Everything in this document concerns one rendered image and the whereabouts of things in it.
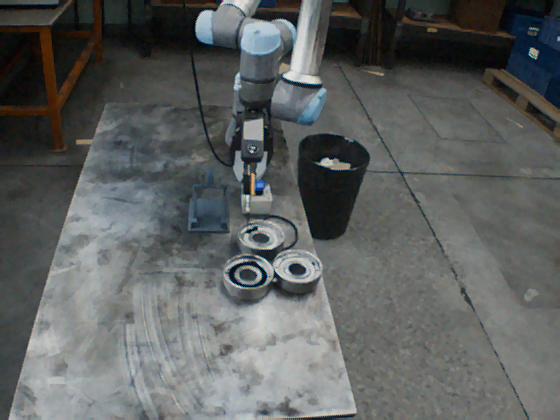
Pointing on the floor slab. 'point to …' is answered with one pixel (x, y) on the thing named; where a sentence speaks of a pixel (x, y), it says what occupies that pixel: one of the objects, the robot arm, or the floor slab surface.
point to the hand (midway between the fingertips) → (248, 179)
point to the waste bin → (330, 182)
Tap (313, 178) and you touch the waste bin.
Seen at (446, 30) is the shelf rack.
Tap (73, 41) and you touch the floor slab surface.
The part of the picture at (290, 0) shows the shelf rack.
